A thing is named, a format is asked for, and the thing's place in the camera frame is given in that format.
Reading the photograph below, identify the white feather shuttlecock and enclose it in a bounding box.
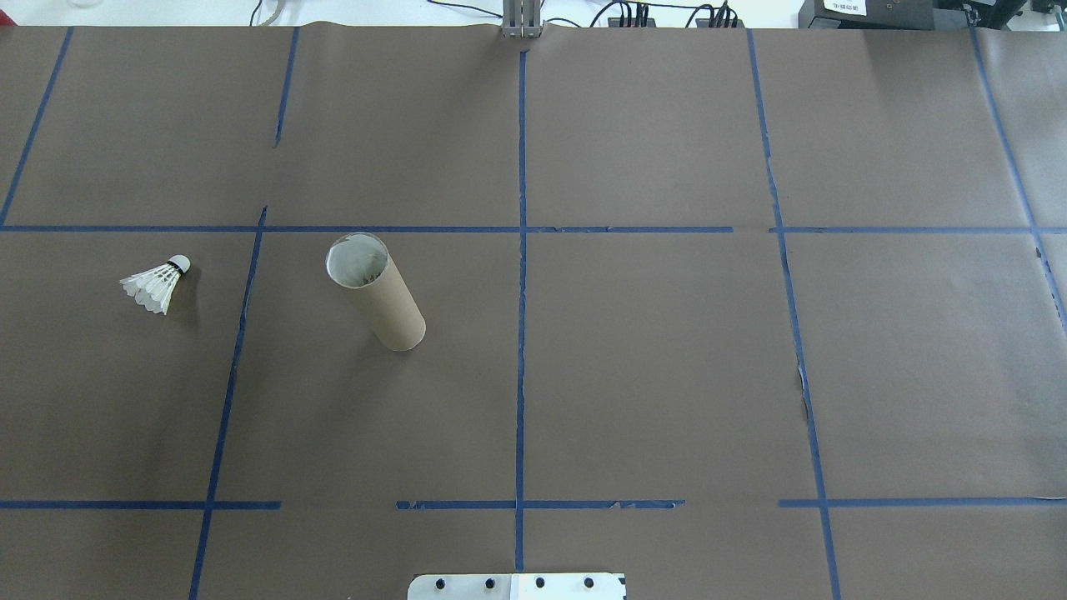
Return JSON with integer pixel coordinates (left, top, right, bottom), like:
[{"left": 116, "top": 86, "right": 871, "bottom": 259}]
[
  {"left": 331, "top": 237, "right": 386, "bottom": 284},
  {"left": 120, "top": 254, "right": 192, "bottom": 316}
]

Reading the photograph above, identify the brown cardboard tube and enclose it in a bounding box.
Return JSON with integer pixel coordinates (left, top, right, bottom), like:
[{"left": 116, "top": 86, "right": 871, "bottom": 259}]
[{"left": 325, "top": 232, "right": 427, "bottom": 353}]

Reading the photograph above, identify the black orange connector block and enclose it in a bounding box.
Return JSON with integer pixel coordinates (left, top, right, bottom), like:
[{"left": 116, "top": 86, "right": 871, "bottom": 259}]
[
  {"left": 696, "top": 0, "right": 742, "bottom": 28},
  {"left": 607, "top": 0, "right": 653, "bottom": 28}
]

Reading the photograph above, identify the black computer box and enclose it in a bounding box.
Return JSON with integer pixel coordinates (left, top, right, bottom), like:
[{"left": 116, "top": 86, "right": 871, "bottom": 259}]
[{"left": 799, "top": 0, "right": 941, "bottom": 31}]

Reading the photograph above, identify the aluminium profile post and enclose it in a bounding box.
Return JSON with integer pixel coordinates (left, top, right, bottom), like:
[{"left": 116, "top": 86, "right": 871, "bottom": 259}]
[{"left": 503, "top": 0, "right": 544, "bottom": 40}]

